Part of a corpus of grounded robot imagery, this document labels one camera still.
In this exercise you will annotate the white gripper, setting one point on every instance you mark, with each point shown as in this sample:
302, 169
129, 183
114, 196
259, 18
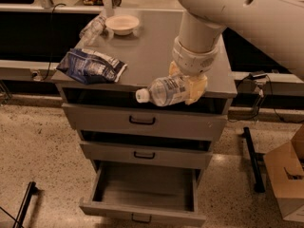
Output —
192, 62

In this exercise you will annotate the clear plastic water bottle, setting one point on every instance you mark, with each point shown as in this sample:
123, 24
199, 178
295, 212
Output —
165, 91

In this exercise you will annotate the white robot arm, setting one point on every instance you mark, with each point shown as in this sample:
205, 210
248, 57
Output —
276, 27

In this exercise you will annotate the grey top drawer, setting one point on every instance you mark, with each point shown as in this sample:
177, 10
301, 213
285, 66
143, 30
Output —
145, 122

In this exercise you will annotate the grey middle drawer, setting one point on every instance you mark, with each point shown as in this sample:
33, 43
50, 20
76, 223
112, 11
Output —
151, 155

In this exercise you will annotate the grey drawer cabinet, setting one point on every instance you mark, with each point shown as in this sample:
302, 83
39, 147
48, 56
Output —
147, 53

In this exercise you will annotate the crumpled clear plastic bottle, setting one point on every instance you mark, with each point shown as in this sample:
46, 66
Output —
92, 30

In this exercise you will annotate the grey open bottom drawer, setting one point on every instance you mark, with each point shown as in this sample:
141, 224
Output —
145, 194

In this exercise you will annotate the white paper bowl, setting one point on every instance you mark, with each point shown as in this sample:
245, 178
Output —
122, 24

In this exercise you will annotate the blue white snack bag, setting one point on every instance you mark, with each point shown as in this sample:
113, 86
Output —
90, 67

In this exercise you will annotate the black bar right floor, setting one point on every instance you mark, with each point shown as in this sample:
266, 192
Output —
259, 185

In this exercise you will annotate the black bar floor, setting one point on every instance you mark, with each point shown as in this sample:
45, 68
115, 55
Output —
259, 185
31, 190

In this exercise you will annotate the brown cardboard box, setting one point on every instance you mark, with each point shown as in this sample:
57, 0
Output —
285, 170

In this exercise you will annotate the black bar left floor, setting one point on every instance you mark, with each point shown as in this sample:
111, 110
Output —
31, 190

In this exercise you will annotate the black power adapter with cables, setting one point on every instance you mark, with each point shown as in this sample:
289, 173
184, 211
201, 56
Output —
259, 79

